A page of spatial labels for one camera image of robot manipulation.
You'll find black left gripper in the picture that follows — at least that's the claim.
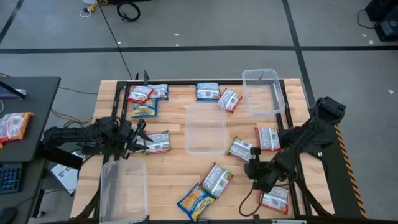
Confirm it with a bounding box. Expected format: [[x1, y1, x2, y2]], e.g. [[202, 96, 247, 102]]
[[115, 118, 154, 161]]

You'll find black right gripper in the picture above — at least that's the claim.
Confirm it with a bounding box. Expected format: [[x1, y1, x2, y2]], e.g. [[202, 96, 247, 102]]
[[244, 155, 280, 191]]

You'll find lime chili ramen pack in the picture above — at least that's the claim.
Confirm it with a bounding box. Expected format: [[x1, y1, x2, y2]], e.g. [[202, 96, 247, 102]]
[[200, 162, 234, 198], [225, 136, 257, 162], [136, 129, 172, 156]]

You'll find red Maruchan ramen pack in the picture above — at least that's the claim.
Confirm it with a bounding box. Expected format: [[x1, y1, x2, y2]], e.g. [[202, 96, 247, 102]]
[[254, 126, 282, 152], [126, 85, 155, 105], [216, 88, 243, 114], [258, 185, 290, 215]]

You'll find blue Maruchan ramen pack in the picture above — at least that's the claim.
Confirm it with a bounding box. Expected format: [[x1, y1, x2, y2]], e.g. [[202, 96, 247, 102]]
[[146, 83, 170, 101], [131, 98, 159, 119], [195, 82, 221, 102], [176, 182, 218, 223]]

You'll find clear plastic bin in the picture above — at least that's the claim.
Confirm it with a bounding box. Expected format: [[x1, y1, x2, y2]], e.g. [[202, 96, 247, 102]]
[[184, 102, 227, 156], [241, 68, 286, 114], [99, 157, 149, 224]]

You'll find white printed paper sheet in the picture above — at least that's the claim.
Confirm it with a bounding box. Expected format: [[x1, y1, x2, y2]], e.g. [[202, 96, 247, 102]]
[[49, 151, 83, 197]]

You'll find black side desk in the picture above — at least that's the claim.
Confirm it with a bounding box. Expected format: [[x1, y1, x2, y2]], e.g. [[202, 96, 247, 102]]
[[0, 76, 62, 224]]

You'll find orange ramen pack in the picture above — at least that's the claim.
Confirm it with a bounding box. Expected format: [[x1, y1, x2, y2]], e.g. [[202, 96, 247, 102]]
[[0, 111, 35, 149]]

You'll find backlit computer keyboard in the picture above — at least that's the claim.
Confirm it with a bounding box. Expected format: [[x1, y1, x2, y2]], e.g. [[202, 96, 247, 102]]
[[0, 163, 23, 195]]

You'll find laptop computer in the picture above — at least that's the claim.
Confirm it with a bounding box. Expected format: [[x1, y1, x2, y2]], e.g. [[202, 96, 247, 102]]
[[0, 79, 27, 100]]

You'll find black equipment box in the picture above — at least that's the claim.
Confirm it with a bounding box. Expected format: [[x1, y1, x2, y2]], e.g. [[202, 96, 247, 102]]
[[374, 17, 398, 42]]

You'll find black equipment case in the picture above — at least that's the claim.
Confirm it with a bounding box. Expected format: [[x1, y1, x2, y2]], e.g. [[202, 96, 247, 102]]
[[364, 0, 398, 22]]

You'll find dark looping gripper cable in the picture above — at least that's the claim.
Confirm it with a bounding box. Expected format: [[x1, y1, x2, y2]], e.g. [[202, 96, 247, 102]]
[[238, 185, 261, 218]]

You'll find long black floor cable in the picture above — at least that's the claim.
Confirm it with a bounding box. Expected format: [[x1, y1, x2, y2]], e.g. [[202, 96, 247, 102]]
[[97, 0, 134, 80]]

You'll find coiled black cable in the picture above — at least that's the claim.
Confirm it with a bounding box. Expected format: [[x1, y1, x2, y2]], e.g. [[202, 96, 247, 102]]
[[116, 1, 141, 23]]

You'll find white cable with plug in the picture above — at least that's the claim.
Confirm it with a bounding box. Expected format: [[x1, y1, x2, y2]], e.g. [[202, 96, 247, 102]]
[[79, 0, 101, 18]]

